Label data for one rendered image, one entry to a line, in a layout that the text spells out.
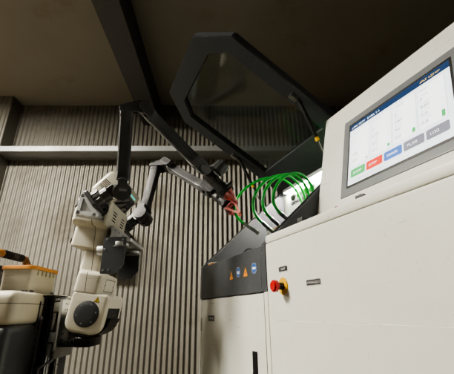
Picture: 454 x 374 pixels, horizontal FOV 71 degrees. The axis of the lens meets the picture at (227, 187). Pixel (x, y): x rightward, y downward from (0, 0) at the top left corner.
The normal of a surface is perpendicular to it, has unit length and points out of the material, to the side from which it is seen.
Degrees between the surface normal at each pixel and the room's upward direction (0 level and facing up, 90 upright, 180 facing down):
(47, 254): 90
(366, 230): 90
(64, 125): 90
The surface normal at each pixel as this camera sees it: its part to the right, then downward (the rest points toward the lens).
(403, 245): -0.92, -0.14
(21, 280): 0.01, -0.33
